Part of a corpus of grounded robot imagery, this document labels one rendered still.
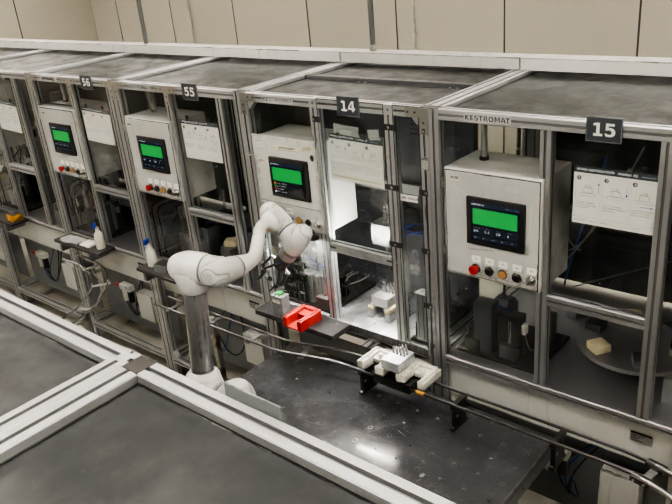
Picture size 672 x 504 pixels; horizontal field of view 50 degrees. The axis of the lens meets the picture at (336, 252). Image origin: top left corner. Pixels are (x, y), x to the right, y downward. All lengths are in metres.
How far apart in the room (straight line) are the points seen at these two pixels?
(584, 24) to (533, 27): 0.44
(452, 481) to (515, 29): 4.57
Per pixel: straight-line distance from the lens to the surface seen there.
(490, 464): 3.11
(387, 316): 3.59
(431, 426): 3.29
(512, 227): 2.84
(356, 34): 7.70
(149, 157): 4.31
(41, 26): 10.82
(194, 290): 3.10
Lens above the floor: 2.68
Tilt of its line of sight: 24 degrees down
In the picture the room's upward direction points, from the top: 5 degrees counter-clockwise
